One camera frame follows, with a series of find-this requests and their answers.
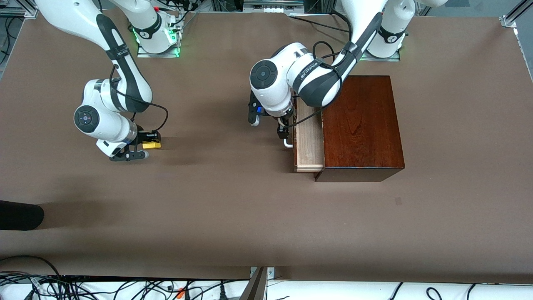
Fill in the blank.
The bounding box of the tangled black cable bundle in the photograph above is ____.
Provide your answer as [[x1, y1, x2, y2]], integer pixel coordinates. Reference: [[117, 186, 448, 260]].
[[0, 271, 250, 300]]

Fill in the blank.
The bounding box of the black rounded cylinder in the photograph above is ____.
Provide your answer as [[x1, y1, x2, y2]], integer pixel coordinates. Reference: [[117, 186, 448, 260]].
[[0, 200, 45, 231]]

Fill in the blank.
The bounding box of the aluminium frame profile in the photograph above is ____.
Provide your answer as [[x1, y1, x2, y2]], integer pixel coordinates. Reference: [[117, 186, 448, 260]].
[[500, 0, 533, 29], [0, 0, 40, 19]]

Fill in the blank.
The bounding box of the grey metal bracket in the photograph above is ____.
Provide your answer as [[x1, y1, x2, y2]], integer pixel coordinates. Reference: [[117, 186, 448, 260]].
[[239, 267, 275, 300]]

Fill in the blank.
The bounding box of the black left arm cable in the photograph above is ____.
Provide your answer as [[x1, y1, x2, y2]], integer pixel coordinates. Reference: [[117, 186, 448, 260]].
[[286, 41, 363, 128]]

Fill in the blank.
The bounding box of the white power strip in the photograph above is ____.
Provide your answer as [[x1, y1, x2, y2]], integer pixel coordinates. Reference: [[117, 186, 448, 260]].
[[244, 0, 304, 15]]

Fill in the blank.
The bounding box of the dark brown wooden cabinet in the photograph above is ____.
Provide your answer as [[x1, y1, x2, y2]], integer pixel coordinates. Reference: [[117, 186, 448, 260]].
[[314, 75, 405, 183]]

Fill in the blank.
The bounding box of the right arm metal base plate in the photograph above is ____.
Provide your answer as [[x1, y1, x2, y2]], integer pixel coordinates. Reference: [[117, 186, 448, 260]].
[[137, 17, 182, 58]]

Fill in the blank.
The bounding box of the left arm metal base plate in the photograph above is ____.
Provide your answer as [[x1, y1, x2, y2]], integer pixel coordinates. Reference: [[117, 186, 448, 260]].
[[360, 50, 401, 62]]

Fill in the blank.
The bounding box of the wooden drawer with white handle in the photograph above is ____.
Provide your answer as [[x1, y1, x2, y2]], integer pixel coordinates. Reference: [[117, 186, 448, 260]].
[[284, 98, 325, 173]]

